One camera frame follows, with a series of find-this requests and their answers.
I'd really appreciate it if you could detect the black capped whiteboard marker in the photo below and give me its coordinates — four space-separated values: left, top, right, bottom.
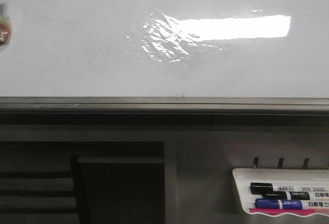
250 182 328 194

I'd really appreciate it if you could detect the taped white marker pen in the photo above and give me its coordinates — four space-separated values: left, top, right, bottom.
0 3 12 46

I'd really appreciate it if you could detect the white marker tray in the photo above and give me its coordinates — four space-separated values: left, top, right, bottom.
232 168 328 223

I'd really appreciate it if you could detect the black metal hook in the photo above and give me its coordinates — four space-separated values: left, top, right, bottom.
277 157 284 169
303 158 309 170
252 157 259 169

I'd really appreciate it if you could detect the dark chair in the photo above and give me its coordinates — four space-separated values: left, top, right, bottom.
1 156 90 223

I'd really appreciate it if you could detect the white whiteboard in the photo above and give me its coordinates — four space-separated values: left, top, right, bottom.
0 0 329 126

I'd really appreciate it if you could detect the blue capped whiteboard marker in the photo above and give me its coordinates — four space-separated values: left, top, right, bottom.
255 198 328 210

